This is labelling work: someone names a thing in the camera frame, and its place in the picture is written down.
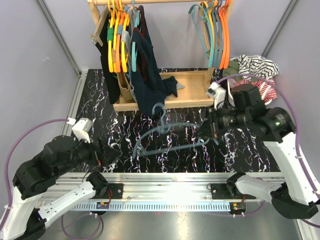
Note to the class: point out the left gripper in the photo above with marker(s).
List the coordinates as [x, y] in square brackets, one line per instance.
[105, 151]

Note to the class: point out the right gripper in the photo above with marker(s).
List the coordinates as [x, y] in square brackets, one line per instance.
[210, 128]

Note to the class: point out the blue grey hanger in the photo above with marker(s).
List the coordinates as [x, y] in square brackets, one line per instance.
[164, 128]

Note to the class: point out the red striped tank top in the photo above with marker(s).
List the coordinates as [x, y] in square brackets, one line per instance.
[266, 91]

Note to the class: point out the black white striped tank top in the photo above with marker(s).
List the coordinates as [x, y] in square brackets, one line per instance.
[257, 65]

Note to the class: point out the teal hanger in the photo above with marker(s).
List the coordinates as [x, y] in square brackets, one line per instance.
[194, 12]

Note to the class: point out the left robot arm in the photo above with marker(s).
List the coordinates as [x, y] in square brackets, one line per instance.
[22, 219]

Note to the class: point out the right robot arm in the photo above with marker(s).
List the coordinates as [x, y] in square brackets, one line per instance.
[297, 197]

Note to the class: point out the orange empty hanger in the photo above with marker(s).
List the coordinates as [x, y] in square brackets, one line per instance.
[222, 13]

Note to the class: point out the yellow hanger left group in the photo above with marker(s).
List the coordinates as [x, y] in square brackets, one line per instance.
[112, 35]

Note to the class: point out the black marble mat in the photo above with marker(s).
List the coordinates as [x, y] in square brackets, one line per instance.
[238, 151]

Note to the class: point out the wooden clothes rack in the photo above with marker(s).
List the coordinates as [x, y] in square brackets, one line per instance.
[195, 83]

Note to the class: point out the tan garment on rack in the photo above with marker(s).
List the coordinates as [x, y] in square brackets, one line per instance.
[126, 89]

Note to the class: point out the olive green shirt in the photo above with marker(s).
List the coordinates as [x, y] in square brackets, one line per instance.
[233, 68]

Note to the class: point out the navy garment on rack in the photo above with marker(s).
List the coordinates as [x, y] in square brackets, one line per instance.
[148, 86]

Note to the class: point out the black garment on rack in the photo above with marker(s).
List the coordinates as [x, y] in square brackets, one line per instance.
[110, 79]

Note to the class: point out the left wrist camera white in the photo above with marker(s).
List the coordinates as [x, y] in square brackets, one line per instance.
[80, 128]

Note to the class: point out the aluminium rail base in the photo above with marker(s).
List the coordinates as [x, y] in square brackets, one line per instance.
[162, 192]

